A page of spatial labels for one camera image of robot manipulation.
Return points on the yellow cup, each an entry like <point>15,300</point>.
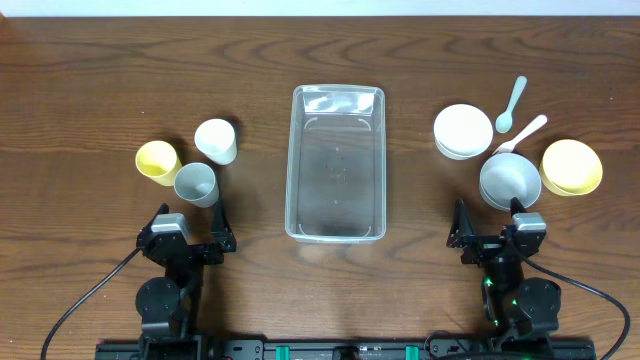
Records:
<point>158,161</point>

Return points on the mint green spoon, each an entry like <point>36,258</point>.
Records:
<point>504,121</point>

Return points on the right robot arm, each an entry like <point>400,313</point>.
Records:
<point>524,310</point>

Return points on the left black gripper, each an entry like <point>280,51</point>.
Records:
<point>195,248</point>

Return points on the yellow bowl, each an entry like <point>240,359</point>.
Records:
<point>570,168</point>

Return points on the white cup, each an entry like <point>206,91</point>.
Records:
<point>216,139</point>

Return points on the white bowl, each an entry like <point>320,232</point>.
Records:
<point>462,131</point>

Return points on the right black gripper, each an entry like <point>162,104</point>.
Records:
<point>490,241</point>

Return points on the grey cup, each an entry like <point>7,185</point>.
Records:
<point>196,183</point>

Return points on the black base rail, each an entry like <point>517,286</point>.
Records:
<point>434,347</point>

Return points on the grey bowl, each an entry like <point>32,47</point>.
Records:
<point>506,176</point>

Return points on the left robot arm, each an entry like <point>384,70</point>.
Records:
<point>168,305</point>

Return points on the clear plastic container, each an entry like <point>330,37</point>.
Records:
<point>336,169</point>

